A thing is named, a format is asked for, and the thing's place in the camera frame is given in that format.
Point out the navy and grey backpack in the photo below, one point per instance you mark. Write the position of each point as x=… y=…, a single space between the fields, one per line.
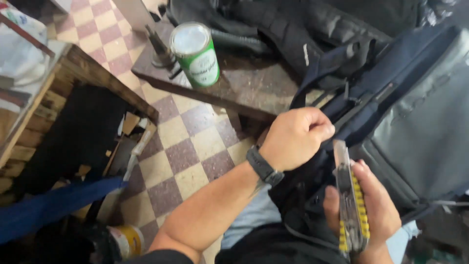
x=399 y=121

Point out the person's right hand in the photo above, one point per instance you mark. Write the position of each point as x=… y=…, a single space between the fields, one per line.
x=377 y=209

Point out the person's left hand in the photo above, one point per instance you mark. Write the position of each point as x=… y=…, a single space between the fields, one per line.
x=289 y=143

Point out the wooden workbench with clutter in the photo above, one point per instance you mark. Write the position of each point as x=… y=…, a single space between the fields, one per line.
x=62 y=121

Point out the black backpack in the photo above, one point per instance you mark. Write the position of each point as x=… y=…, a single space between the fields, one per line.
x=293 y=29

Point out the blue cloth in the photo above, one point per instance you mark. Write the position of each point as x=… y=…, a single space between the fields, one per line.
x=58 y=205

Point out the metal tool stand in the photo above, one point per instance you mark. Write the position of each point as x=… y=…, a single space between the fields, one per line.
x=160 y=47

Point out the green and white can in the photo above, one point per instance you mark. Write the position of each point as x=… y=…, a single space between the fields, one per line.
x=196 y=55

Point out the clear case of yellow bits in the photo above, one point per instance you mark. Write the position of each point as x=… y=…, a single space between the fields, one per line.
x=351 y=200

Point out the dark stone workbench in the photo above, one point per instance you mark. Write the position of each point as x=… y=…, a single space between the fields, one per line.
x=234 y=80

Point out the black wrist watch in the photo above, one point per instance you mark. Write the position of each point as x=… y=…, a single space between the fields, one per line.
x=263 y=165

